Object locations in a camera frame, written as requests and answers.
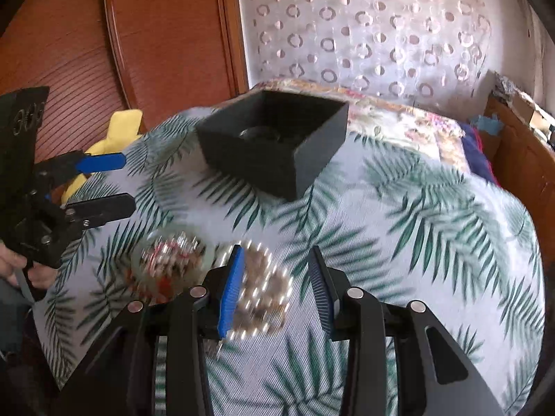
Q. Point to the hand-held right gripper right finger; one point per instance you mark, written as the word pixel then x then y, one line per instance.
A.
pixel 323 294

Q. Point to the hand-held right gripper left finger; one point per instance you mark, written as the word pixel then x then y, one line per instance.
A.
pixel 230 290

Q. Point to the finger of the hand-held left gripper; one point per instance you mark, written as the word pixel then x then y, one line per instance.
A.
pixel 102 162
pixel 104 208

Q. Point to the black jewelry box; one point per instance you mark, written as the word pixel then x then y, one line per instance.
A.
pixel 269 173

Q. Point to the person's left hand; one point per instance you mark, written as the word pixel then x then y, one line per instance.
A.
pixel 41 275

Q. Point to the yellow plush toy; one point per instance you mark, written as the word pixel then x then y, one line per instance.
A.
pixel 123 123

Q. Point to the leaf print bed sheet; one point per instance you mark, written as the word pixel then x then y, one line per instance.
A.
pixel 390 247

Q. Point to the wooden wardrobe door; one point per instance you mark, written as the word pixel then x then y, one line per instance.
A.
pixel 173 30

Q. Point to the dark green bangle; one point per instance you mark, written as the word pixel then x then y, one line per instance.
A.
pixel 260 134

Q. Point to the floral blanket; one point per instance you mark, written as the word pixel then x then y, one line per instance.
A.
pixel 412 121

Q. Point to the dark blue blanket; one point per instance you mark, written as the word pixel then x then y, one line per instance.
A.
pixel 477 156

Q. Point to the blue plastic bag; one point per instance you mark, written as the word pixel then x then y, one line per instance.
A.
pixel 490 125

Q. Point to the wooden cabinet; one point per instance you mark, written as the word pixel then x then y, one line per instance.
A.
pixel 524 160

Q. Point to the circle patterned sheer curtain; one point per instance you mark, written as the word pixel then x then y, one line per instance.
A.
pixel 347 30

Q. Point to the cardboard box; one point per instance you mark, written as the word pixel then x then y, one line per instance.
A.
pixel 531 110

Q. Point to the patterned wrapping paper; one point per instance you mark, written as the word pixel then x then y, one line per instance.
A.
pixel 511 89

